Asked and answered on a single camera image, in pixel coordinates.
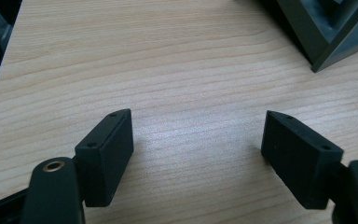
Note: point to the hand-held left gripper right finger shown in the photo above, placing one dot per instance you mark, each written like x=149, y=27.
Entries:
x=298, y=161

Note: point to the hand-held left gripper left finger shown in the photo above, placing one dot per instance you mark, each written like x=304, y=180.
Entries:
x=102, y=161

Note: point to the dark green plastic box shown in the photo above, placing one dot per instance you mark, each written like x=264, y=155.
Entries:
x=329, y=28

